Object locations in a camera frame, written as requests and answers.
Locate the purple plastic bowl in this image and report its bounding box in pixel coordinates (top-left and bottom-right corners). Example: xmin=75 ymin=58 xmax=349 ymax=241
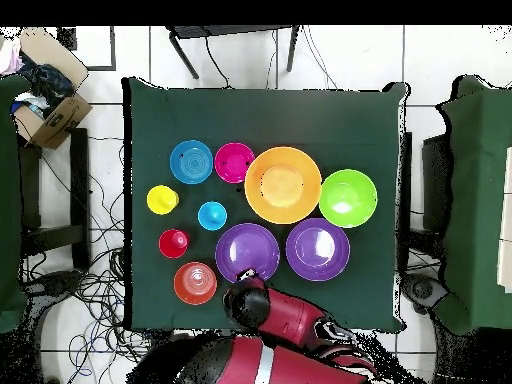
xmin=214 ymin=222 xmax=281 ymax=284
xmin=285 ymin=217 xmax=352 ymax=282

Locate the small red-orange plastic bowl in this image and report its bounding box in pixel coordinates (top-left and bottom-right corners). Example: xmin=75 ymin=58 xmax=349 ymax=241
xmin=173 ymin=261 xmax=218 ymax=306

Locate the blue plastic cup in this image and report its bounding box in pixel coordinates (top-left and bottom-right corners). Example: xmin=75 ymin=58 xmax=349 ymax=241
xmin=197 ymin=200 xmax=228 ymax=232

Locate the red plastic cup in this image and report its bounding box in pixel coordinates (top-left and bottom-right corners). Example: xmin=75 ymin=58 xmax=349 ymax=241
xmin=158 ymin=228 xmax=190 ymax=260

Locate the large orange plastic bowl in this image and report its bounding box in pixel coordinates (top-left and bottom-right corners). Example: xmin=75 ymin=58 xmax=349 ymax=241
xmin=244 ymin=146 xmax=323 ymax=226

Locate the black power brick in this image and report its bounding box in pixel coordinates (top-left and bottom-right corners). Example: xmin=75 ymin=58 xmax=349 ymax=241
xmin=150 ymin=329 xmax=176 ymax=361

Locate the yellow plastic cup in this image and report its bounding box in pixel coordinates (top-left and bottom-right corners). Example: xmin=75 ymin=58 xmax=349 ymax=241
xmin=146 ymin=184 xmax=180 ymax=216

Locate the pink plastic bowl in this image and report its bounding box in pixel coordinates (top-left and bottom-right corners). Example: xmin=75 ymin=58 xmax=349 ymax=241
xmin=213 ymin=142 xmax=256 ymax=185

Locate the blue plastic bowl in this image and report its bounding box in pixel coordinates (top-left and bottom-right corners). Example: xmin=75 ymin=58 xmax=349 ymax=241
xmin=169 ymin=139 xmax=214 ymax=186

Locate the green plastic bowl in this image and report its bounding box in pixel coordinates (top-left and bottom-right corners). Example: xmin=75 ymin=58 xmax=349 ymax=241
xmin=318 ymin=168 xmax=378 ymax=229

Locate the dark green tablecloth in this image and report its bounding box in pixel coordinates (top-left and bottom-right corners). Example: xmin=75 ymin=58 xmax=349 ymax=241
xmin=121 ymin=76 xmax=411 ymax=332

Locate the grey round floor foot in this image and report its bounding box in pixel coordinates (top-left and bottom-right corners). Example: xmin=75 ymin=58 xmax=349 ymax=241
xmin=401 ymin=273 xmax=449 ymax=315

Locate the black floor device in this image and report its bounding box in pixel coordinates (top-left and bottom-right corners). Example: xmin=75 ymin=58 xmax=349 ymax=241
xmin=23 ymin=269 xmax=86 ymax=299

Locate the black stand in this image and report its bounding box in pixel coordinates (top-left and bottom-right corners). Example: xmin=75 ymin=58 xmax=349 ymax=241
xmin=421 ymin=133 xmax=455 ymax=235

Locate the cardboard box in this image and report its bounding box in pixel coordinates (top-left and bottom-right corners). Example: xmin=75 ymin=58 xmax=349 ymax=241
xmin=11 ymin=26 xmax=94 ymax=150

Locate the green cloth covered table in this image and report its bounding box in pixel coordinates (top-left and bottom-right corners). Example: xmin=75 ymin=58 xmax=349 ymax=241
xmin=434 ymin=74 xmax=512 ymax=336
xmin=0 ymin=74 xmax=32 ymax=334

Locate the white panel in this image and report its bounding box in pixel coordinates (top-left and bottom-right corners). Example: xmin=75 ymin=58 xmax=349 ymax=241
xmin=496 ymin=146 xmax=512 ymax=294

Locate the pile of clothes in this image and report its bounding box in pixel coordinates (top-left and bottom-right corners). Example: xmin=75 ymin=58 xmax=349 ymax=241
xmin=0 ymin=37 xmax=77 ymax=119

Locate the tangle of floor cables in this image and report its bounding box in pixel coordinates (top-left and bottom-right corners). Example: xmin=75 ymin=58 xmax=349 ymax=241
xmin=19 ymin=131 xmax=189 ymax=384

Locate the black metal frame table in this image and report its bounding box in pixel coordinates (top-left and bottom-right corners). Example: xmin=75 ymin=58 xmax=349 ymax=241
xmin=165 ymin=24 xmax=301 ymax=80

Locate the black floor frame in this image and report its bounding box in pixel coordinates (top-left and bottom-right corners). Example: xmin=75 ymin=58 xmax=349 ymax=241
xmin=56 ymin=25 xmax=117 ymax=72

